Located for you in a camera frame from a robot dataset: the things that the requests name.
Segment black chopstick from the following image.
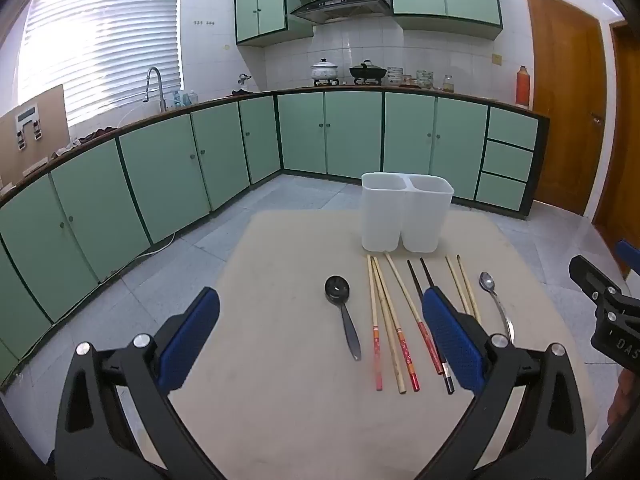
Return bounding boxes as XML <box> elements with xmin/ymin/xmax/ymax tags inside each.
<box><xmin>407</xmin><ymin>260</ymin><xmax>454</xmax><ymax>396</ymax></box>
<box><xmin>420</xmin><ymin>257</ymin><xmax>435</xmax><ymax>288</ymax></box>

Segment silver metal spoon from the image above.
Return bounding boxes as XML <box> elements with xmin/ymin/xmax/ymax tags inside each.
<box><xmin>478</xmin><ymin>271</ymin><xmax>515</xmax><ymax>342</ymax></box>

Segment bamboo chopstick floral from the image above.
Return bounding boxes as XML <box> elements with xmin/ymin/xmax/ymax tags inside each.
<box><xmin>445</xmin><ymin>256</ymin><xmax>473</xmax><ymax>316</ymax></box>

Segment bamboo chopstick orange red end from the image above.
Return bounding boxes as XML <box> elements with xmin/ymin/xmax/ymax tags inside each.
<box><xmin>373</xmin><ymin>257</ymin><xmax>420</xmax><ymax>392</ymax></box>

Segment bamboo chopstick red floral end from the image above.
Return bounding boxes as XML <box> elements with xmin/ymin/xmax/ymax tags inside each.
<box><xmin>366</xmin><ymin>255</ymin><xmax>383</xmax><ymax>391</ymax></box>

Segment bamboo chopstick red handle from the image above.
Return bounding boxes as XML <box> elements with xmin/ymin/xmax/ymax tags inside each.
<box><xmin>384</xmin><ymin>252</ymin><xmax>444</xmax><ymax>375</ymax></box>

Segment plain bamboo chopstick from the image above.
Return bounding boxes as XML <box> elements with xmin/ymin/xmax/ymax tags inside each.
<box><xmin>371</xmin><ymin>256</ymin><xmax>407</xmax><ymax>394</ymax></box>

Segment black plastic spoon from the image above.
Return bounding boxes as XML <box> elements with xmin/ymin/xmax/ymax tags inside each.
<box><xmin>324</xmin><ymin>275</ymin><xmax>362</xmax><ymax>361</ymax></box>

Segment green lower kitchen cabinets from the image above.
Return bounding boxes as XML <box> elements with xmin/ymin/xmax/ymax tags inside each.
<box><xmin>1</xmin><ymin>86</ymin><xmax>550</xmax><ymax>380</ymax></box>

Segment chrome kitchen faucet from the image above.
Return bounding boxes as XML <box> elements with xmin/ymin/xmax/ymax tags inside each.
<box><xmin>143</xmin><ymin>65</ymin><xmax>168</xmax><ymax>113</ymax></box>

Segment right hand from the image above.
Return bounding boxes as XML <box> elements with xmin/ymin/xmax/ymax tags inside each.
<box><xmin>606</xmin><ymin>370</ymin><xmax>638</xmax><ymax>426</ymax></box>

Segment wooden door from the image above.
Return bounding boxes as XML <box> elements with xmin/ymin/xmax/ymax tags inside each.
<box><xmin>527</xmin><ymin>0</ymin><xmax>606</xmax><ymax>214</ymax></box>
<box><xmin>593</xmin><ymin>22</ymin><xmax>639</xmax><ymax>252</ymax></box>

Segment orange thermos bottle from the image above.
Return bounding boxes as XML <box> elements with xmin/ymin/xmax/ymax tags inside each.
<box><xmin>515</xmin><ymin>65</ymin><xmax>530</xmax><ymax>107</ymax></box>

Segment white double utensil holder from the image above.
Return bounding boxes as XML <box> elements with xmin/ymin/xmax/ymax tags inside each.
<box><xmin>360</xmin><ymin>172</ymin><xmax>454</xmax><ymax>254</ymax></box>

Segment glass jar with lid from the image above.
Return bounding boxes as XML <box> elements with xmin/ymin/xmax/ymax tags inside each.
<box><xmin>442</xmin><ymin>75</ymin><xmax>454</xmax><ymax>93</ymax></box>

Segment cardboard box with label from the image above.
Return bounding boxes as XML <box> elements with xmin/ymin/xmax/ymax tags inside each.
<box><xmin>0</xmin><ymin>84</ymin><xmax>70</xmax><ymax>185</ymax></box>

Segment black wok with lid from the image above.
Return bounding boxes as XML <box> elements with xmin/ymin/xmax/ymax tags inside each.
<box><xmin>349</xmin><ymin>60</ymin><xmax>386</xmax><ymax>86</ymax></box>

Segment white cooking pot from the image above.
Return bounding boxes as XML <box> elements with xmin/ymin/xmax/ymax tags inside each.
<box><xmin>311</xmin><ymin>58</ymin><xmax>340</xmax><ymax>87</ymax></box>

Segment black range hood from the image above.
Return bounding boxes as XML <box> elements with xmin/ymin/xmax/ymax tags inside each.
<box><xmin>292</xmin><ymin>0</ymin><xmax>393</xmax><ymax>25</ymax></box>

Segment white window blinds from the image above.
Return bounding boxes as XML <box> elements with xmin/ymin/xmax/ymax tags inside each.
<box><xmin>16</xmin><ymin>0</ymin><xmax>182</xmax><ymax>126</ymax></box>

